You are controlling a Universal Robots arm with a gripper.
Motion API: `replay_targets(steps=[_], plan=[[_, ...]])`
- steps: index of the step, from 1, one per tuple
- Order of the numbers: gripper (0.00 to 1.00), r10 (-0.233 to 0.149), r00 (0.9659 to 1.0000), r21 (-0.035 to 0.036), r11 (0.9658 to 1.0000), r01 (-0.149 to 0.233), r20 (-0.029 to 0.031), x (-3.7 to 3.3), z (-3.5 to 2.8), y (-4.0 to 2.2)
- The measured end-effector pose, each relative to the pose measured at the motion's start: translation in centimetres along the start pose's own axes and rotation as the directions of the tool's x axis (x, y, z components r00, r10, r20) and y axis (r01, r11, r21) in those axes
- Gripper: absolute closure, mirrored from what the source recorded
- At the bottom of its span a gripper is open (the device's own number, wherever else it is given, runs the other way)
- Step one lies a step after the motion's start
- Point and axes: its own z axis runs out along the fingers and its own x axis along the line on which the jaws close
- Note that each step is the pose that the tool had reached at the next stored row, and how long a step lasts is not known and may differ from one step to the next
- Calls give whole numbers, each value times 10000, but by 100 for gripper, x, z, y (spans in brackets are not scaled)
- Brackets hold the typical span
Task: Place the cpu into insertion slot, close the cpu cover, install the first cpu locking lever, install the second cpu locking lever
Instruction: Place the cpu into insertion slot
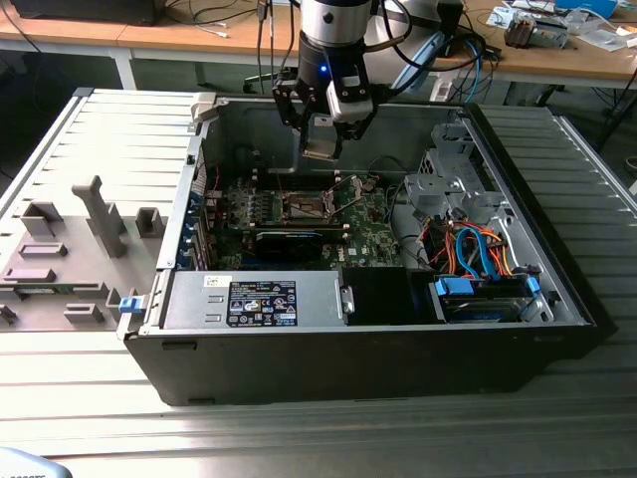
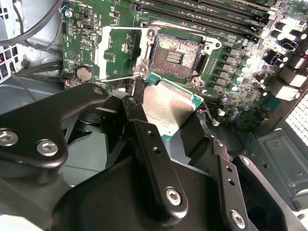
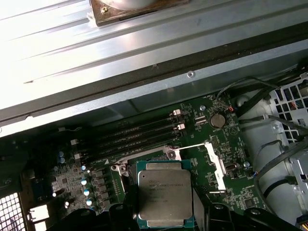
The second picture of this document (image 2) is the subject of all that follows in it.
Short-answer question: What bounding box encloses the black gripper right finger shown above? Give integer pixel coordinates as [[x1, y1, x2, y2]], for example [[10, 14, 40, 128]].
[[179, 109, 298, 231]]

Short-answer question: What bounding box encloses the metal socket cover frame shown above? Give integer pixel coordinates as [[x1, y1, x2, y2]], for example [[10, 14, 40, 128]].
[[94, 26, 154, 82]]

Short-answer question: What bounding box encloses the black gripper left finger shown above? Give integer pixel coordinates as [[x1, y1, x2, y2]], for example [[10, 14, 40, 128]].
[[0, 82, 190, 219]]

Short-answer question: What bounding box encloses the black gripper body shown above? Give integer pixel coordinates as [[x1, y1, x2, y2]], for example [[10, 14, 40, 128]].
[[51, 155, 231, 231]]

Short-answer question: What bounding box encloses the silver green CPU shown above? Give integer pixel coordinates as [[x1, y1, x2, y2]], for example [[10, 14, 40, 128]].
[[142, 71, 205, 141]]

